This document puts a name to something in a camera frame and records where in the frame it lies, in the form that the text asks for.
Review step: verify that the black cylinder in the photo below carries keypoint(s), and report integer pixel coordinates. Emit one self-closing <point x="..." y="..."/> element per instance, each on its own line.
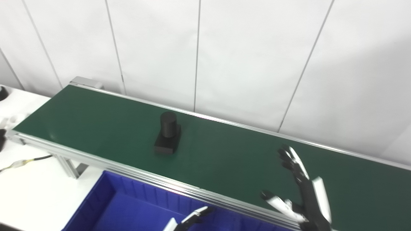
<point x="167" y="134"/>

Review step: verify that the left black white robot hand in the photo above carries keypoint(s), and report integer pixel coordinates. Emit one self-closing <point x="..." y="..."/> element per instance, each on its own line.
<point x="184" y="224"/>

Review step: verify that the grey conveyor motor box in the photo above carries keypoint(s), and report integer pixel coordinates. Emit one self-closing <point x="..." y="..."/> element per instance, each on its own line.
<point x="88" y="82"/>

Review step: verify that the green conveyor belt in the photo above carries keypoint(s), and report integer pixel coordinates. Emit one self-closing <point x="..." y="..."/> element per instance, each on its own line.
<point x="224" y="154"/>
<point x="144" y="176"/>

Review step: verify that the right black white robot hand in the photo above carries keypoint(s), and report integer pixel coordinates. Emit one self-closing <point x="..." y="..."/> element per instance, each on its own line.
<point x="313" y="208"/>

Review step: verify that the blue plastic bin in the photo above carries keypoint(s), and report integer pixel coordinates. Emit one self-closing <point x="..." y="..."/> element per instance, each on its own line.
<point x="239" y="226"/>
<point x="128" y="211"/>

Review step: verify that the aluminium conveyor leg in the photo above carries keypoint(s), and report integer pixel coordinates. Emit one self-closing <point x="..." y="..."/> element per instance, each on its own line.
<point x="69" y="166"/>

